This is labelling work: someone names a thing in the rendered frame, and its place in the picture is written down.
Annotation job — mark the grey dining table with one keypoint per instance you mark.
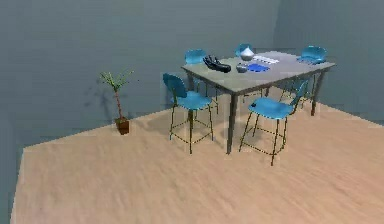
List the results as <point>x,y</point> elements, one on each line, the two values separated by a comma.
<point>243,80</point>

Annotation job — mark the black sculpture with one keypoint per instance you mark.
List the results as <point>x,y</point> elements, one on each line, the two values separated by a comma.
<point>217,64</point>

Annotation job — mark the potted house plant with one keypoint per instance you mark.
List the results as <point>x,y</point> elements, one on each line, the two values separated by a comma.
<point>117,87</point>

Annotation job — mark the blue book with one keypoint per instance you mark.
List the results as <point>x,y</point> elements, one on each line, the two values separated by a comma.
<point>257,67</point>

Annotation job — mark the white newspaper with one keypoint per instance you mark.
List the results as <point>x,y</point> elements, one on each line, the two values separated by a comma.
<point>266,59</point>

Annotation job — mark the grey bowl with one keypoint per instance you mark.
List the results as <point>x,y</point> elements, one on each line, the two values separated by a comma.
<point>242,68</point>

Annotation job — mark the blue chair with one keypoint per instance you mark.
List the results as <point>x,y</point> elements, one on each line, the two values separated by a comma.
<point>195,56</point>
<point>313,54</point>
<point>271,108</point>
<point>190,100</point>
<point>240,49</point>

